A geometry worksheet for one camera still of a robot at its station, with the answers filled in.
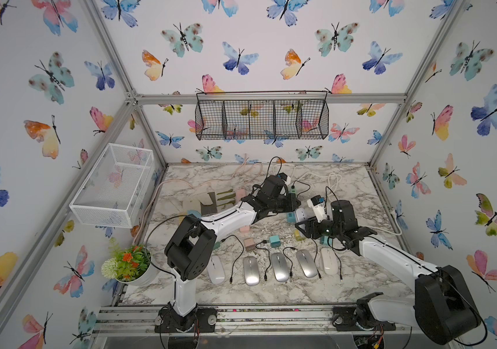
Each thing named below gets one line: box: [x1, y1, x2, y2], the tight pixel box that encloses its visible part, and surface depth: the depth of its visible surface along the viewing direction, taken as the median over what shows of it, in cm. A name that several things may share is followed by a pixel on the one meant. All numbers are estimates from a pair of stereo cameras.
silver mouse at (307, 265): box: [296, 248, 319, 278], surface depth 88 cm
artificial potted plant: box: [100, 237, 152, 287], surface depth 72 cm
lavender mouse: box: [295, 207, 316, 223], surface depth 85 cm
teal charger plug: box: [269, 234, 282, 248], surface depth 93 cm
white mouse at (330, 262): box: [321, 247, 339, 276], surface depth 86 cm
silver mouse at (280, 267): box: [271, 252, 290, 283], surface depth 86 cm
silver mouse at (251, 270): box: [243, 255, 261, 287], surface depth 85 cm
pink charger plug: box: [244, 237, 256, 252], surface depth 92 cm
